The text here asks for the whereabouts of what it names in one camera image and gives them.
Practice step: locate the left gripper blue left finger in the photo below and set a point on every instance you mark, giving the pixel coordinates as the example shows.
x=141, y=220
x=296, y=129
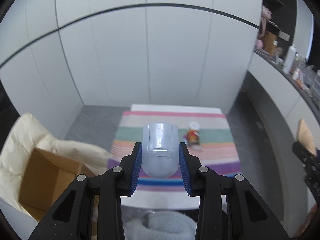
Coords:
x=136, y=170

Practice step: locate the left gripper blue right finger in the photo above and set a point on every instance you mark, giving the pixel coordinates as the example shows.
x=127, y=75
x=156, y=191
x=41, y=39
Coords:
x=184, y=168

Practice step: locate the grey blue oval case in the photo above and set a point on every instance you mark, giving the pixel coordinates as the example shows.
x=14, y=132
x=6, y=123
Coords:
x=160, y=150

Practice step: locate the red gold can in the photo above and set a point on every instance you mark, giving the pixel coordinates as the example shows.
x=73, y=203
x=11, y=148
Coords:
x=193, y=138

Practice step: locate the peach powder compact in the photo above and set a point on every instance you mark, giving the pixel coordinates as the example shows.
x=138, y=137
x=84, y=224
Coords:
x=304, y=136

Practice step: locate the white round jar lid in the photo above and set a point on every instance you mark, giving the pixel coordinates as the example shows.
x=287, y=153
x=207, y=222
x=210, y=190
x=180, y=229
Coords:
x=194, y=126

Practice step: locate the small purple bottle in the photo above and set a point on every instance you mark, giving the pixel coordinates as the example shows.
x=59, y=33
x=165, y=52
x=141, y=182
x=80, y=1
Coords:
x=185, y=139

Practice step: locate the brown cardboard box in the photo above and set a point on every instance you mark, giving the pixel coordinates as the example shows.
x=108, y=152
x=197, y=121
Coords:
x=46, y=177

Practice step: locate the white spray bottle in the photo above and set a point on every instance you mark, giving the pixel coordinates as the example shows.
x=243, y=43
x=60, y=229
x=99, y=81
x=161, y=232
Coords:
x=289, y=59

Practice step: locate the cream padded chair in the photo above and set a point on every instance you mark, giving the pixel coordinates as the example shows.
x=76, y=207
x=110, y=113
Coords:
x=28, y=133

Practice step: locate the brown box on shelf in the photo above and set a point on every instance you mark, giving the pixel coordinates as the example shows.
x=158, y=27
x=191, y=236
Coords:
x=270, y=43

